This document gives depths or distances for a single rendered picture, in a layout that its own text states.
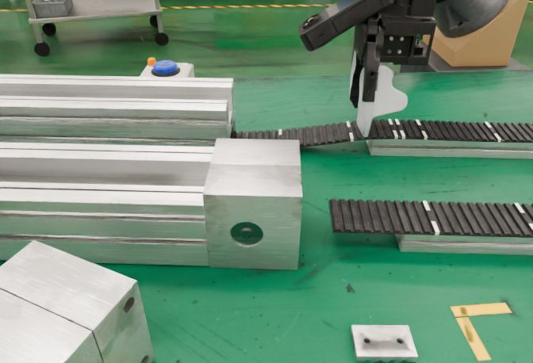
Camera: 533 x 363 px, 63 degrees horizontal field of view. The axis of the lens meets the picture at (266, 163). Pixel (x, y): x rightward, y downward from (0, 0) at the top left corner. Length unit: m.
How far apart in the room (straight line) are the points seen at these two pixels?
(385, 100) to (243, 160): 0.22
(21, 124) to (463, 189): 0.58
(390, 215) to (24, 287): 0.34
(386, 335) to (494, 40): 0.74
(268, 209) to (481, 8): 0.71
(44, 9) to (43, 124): 2.89
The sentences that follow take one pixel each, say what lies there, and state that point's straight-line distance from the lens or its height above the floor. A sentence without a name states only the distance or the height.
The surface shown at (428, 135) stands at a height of 0.81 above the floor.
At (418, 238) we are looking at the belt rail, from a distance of 0.49.
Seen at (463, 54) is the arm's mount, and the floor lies 0.81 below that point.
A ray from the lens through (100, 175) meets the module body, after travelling 0.51.
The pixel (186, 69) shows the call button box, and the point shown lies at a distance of 0.76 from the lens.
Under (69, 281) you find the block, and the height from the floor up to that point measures 0.87.
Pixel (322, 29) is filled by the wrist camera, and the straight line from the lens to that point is 0.54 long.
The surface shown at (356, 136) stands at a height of 0.81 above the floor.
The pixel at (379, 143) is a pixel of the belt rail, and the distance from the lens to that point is 0.63.
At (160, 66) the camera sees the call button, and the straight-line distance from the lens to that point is 0.74.
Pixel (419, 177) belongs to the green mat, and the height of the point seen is 0.78.
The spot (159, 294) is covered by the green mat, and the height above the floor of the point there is 0.78.
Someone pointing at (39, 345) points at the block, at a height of 0.87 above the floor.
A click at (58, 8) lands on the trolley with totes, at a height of 0.32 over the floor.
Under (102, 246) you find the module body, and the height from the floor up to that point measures 0.81.
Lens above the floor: 1.12
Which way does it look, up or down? 34 degrees down
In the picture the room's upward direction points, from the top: straight up
